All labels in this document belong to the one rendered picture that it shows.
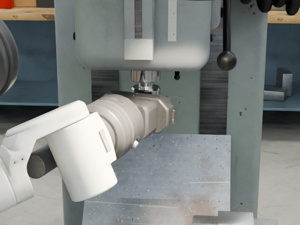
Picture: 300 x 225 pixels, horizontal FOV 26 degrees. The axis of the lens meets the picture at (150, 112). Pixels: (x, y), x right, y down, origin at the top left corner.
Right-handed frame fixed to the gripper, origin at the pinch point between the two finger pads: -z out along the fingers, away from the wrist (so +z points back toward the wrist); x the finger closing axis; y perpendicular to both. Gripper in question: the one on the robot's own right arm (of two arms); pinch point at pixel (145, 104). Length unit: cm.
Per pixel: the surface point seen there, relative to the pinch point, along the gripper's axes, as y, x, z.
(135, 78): -4.8, 0.9, 2.2
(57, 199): 122, 137, -198
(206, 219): 22.3, -8.5, -7.9
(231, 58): -9.4, -14.9, 3.2
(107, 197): 30.2, 19.9, -25.2
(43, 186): 122, 154, -210
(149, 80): -4.6, -1.5, 1.9
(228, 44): -11.0, -13.8, 1.0
